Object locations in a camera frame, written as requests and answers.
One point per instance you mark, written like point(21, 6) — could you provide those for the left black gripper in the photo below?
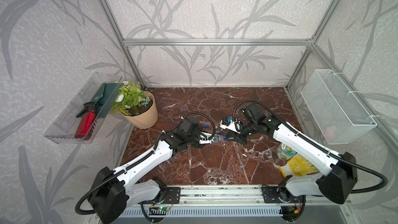
point(198, 145)

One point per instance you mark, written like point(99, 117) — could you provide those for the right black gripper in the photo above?
point(235, 136)

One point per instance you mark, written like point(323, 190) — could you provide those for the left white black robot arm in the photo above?
point(114, 190)

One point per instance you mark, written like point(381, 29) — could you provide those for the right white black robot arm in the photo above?
point(337, 176)

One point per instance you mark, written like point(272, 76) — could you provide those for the terracotta pot with green plant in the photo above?
point(136, 105)

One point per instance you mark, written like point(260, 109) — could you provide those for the yellow work glove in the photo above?
point(298, 166)

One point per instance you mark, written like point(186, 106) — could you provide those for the red spray bottle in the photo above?
point(88, 116)

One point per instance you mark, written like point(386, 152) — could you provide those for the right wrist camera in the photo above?
point(231, 124)

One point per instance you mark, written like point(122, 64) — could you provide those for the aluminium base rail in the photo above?
point(200, 195)

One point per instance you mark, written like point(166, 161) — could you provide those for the white wire mesh basket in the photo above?
point(337, 111)

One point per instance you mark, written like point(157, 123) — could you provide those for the clear plastic wall bin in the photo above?
point(63, 129)

